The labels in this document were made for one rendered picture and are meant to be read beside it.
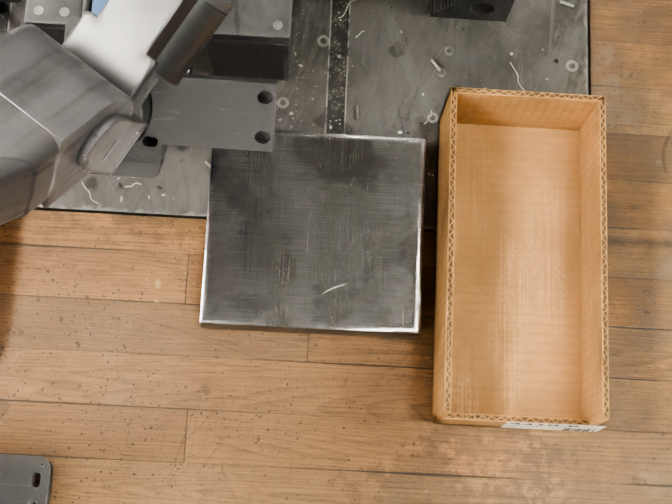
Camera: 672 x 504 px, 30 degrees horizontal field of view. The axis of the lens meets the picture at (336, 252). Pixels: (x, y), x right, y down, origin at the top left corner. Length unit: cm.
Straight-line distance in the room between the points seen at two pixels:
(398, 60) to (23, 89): 47
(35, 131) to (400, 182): 42
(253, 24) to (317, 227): 16
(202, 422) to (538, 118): 36
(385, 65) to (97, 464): 40
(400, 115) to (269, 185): 13
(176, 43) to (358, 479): 39
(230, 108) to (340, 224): 22
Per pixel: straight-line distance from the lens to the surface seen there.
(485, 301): 100
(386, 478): 97
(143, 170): 85
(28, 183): 64
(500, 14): 107
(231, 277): 97
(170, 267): 100
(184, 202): 101
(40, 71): 67
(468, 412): 98
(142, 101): 73
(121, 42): 71
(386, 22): 107
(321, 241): 98
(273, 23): 97
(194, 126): 79
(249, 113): 79
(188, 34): 73
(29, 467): 97
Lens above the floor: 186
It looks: 75 degrees down
